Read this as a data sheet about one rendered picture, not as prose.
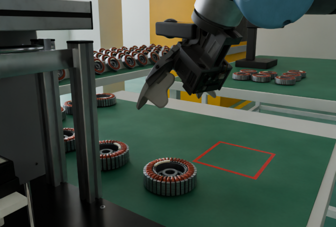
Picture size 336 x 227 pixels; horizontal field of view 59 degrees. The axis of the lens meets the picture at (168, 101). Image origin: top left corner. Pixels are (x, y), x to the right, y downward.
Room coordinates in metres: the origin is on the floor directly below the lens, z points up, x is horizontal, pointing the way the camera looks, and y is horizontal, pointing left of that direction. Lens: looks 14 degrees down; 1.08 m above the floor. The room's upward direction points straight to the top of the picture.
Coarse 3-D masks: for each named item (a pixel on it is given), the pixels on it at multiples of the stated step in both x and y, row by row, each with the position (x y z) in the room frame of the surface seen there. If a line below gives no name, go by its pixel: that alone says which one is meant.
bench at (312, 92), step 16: (288, 64) 2.50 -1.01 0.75; (304, 64) 2.50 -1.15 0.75; (320, 64) 2.50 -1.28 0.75; (176, 80) 1.77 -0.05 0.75; (240, 80) 1.77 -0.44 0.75; (272, 80) 1.77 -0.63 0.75; (304, 80) 1.77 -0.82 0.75; (320, 80) 1.77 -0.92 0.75; (176, 96) 1.78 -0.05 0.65; (224, 96) 1.56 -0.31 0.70; (240, 96) 1.51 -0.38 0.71; (256, 96) 1.47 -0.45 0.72; (272, 96) 1.42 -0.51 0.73; (288, 96) 1.38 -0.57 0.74; (304, 96) 1.36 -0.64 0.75; (320, 96) 1.36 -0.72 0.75; (288, 112) 3.04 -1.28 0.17; (304, 112) 2.95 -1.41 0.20
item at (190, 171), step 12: (144, 168) 0.58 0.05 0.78; (156, 168) 0.58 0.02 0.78; (168, 168) 0.59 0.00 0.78; (180, 168) 0.59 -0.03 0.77; (192, 168) 0.57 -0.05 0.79; (144, 180) 0.55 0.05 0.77; (156, 180) 0.53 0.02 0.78; (168, 180) 0.52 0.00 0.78; (180, 180) 0.53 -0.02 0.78; (192, 180) 0.54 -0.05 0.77; (156, 192) 0.53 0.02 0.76; (168, 192) 0.52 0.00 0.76; (180, 192) 0.52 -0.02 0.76
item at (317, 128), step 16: (128, 96) 1.37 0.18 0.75; (208, 112) 1.10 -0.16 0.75; (224, 112) 1.10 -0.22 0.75; (240, 112) 1.10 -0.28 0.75; (256, 112) 1.10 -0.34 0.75; (288, 128) 0.92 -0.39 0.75; (304, 128) 0.92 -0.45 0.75; (320, 128) 0.92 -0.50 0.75; (320, 192) 0.54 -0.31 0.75; (320, 208) 0.49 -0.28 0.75; (320, 224) 0.44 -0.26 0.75
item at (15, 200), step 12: (0, 156) 0.34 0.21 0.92; (0, 168) 0.31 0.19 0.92; (12, 168) 0.33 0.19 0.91; (0, 180) 0.31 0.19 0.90; (12, 180) 0.32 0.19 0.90; (0, 192) 0.31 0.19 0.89; (12, 192) 0.32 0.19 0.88; (0, 204) 0.30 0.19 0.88; (12, 204) 0.30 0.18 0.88; (24, 204) 0.31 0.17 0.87; (0, 216) 0.29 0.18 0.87
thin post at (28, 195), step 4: (28, 180) 0.37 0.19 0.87; (24, 184) 0.36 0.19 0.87; (28, 184) 0.37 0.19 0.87; (24, 188) 0.36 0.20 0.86; (28, 188) 0.37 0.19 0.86; (28, 192) 0.36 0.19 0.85; (28, 196) 0.36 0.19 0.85; (28, 200) 0.36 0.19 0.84; (28, 204) 0.36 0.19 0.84; (32, 204) 0.37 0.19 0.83; (28, 208) 0.36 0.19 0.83; (32, 208) 0.37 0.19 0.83; (28, 212) 0.36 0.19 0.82; (32, 212) 0.37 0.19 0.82; (28, 216) 0.36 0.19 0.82; (32, 216) 0.37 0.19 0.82; (28, 220) 0.37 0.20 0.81; (32, 220) 0.37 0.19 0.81; (32, 224) 0.36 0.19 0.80
